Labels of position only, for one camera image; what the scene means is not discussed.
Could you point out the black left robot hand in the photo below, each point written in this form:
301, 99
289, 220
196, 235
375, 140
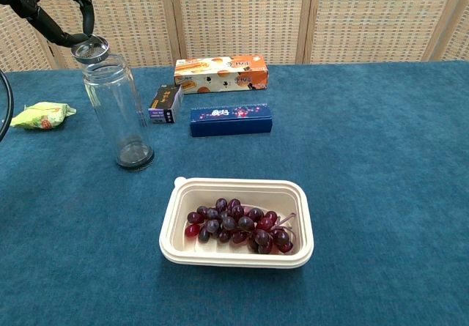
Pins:
29, 0

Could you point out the small metal mesh strainer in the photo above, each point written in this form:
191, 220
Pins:
90, 49

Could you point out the clear glass jar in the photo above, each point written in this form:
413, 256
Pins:
117, 113

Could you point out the yellow green snack bag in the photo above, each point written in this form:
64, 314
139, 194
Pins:
42, 117

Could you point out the small black purple box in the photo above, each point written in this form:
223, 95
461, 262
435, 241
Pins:
165, 104

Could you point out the orange cake box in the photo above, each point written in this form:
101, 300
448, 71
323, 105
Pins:
220, 75

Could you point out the woven rattan folding screen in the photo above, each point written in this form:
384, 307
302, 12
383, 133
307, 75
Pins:
238, 14

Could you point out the long blue box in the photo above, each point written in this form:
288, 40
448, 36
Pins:
231, 122

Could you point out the purple grape bunch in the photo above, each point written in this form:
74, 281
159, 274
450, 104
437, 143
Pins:
238, 225

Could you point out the white rectangular food tray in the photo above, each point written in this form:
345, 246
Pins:
234, 258

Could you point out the blue carpet table cover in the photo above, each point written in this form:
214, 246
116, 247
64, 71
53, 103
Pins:
366, 176

